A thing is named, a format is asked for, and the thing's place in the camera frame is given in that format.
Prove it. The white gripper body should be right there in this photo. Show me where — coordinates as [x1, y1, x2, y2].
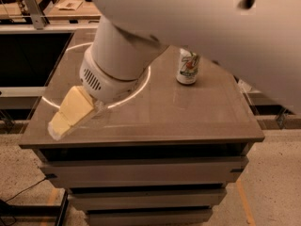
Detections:
[79, 46, 141, 104]

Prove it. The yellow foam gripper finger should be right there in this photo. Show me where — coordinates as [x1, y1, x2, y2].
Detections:
[48, 86, 95, 140]

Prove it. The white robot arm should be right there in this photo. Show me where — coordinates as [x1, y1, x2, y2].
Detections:
[48, 0, 301, 140]

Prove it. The green white soda can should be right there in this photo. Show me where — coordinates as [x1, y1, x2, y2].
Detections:
[176, 48, 200, 85]

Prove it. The brown paper note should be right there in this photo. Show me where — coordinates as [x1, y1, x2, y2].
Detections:
[56, 0, 83, 10]

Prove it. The grey drawer cabinet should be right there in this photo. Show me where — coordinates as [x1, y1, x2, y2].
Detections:
[21, 28, 263, 226]

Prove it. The black floor cable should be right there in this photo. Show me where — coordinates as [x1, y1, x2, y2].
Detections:
[0, 176, 48, 226]

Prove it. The metal bracket left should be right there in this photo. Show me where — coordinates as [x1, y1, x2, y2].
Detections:
[24, 0, 46, 30]

